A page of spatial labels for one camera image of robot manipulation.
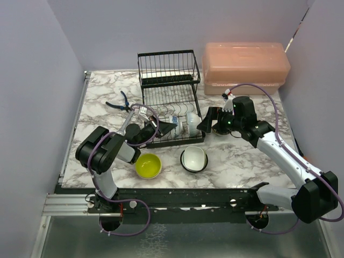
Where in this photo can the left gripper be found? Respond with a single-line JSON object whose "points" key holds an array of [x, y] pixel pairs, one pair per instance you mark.
{"points": [[165, 127]]}

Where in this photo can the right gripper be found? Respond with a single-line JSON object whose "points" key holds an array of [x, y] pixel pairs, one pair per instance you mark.
{"points": [[214, 113]]}

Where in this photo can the blue floral bowl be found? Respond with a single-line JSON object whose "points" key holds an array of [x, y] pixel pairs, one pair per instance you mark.
{"points": [[178, 130]]}

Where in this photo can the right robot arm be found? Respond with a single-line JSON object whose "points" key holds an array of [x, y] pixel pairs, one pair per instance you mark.
{"points": [[315, 193]]}

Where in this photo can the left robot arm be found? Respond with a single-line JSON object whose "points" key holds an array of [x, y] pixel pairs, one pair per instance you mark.
{"points": [[100, 149]]}

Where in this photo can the black rimmed bowl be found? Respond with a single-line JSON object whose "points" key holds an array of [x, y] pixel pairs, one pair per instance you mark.
{"points": [[205, 165]]}

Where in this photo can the yellow-green bowl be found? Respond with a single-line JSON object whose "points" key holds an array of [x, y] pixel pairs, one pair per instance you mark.
{"points": [[148, 166]]}

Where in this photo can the silver wrench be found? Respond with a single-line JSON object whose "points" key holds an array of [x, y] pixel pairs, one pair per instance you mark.
{"points": [[121, 131]]}

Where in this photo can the pink plastic storage box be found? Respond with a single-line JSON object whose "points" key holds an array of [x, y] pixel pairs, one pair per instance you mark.
{"points": [[226, 64]]}

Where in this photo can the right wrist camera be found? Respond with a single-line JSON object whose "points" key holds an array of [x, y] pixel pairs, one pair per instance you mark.
{"points": [[228, 98]]}

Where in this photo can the black wire dish rack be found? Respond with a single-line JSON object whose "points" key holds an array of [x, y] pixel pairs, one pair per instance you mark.
{"points": [[169, 82]]}

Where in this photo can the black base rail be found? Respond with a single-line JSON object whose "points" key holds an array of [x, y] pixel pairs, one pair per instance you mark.
{"points": [[173, 206]]}

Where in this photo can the aluminium frame rail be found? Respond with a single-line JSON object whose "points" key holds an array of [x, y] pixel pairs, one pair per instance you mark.
{"points": [[66, 205]]}

